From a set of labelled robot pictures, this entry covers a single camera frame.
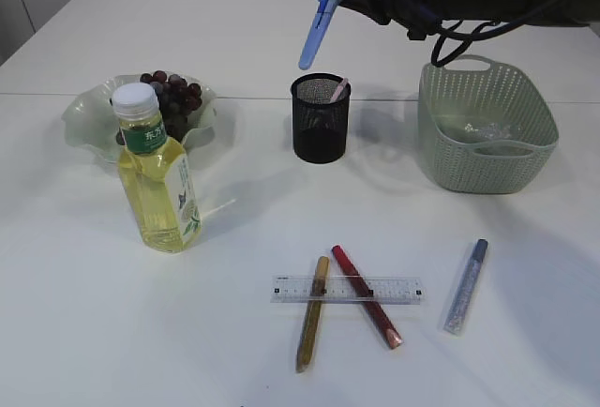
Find blue safety scissors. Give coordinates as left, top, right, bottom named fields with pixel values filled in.
left=298, top=0, right=340, bottom=70

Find pink safety scissors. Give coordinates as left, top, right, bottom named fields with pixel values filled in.
left=329, top=78, right=349, bottom=103

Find clear plastic sheet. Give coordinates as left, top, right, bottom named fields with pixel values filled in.
left=460, top=122, right=513, bottom=143

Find purple artificial grape bunch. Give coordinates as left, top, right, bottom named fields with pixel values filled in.
left=109, top=70, right=206, bottom=153

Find yellow tea plastic bottle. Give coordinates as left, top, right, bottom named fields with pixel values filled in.
left=112, top=83, right=201, bottom=253

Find clear plastic ruler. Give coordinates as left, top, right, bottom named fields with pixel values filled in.
left=270, top=276, right=426, bottom=305

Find silver glitter pen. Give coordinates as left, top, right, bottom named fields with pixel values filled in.
left=443, top=239, right=488, bottom=336

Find black mesh pen holder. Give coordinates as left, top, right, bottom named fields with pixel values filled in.
left=291, top=73, right=352, bottom=164

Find green plastic woven basket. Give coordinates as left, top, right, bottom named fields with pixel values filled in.
left=417, top=58, right=559, bottom=195

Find red glitter pen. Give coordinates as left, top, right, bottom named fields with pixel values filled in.
left=332, top=245, right=403, bottom=350

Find gold glitter pen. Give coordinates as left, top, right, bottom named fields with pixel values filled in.
left=295, top=256, right=329, bottom=373

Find green wavy glass bowl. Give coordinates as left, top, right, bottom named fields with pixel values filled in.
left=62, top=73, right=217, bottom=164

